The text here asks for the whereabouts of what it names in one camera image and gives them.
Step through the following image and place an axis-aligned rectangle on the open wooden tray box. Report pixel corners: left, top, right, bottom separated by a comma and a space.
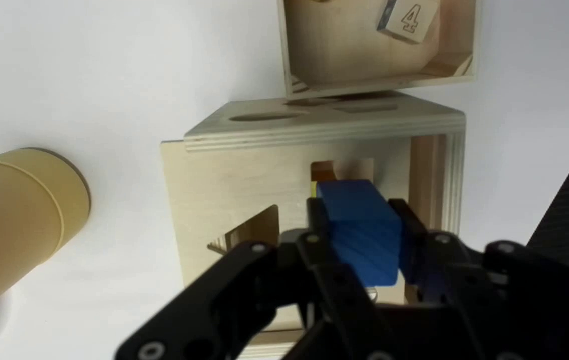
277, 0, 483, 101

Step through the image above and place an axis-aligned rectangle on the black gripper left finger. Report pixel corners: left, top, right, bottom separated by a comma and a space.
115, 196, 393, 360

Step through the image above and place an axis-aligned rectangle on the tan insulated bottle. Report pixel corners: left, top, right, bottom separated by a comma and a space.
0, 145, 93, 325

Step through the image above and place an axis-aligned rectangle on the blue wooden block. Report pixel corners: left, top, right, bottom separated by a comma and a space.
316, 177, 405, 287

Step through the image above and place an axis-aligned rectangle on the wooden number four block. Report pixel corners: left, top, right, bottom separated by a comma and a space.
376, 0, 444, 46

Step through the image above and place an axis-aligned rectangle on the wooden shape sorter box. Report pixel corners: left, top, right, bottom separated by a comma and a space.
160, 90, 470, 347

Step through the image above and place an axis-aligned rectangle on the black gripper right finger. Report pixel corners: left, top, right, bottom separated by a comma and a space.
391, 197, 569, 360

